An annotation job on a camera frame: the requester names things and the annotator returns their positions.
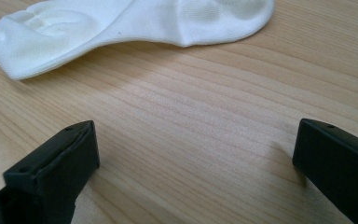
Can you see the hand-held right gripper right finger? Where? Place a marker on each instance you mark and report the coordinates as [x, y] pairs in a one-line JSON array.
[[338, 165]]

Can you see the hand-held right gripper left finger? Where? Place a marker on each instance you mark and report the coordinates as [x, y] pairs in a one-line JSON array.
[[49, 168]]

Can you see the white sock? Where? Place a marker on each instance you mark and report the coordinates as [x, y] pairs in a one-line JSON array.
[[74, 34]]

